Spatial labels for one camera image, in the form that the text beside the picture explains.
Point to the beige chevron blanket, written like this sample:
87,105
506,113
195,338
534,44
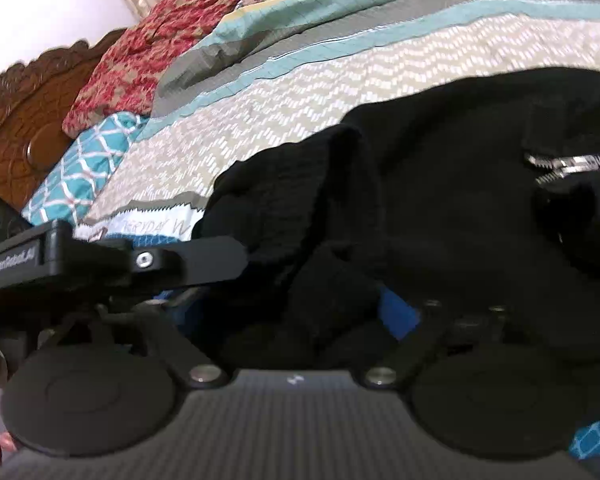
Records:
280,100

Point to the teal and grey quilt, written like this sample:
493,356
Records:
260,35

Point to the carved wooden headboard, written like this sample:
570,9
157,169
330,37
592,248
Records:
25,125

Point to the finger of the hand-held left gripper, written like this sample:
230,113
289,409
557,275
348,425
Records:
200,260

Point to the teal lattice pillow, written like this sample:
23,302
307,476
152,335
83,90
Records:
85,170

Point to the red floral patchwork quilt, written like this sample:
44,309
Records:
130,60

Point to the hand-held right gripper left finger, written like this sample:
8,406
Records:
180,345

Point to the black pants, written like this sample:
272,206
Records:
430,185

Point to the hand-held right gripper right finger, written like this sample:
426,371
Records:
397,317

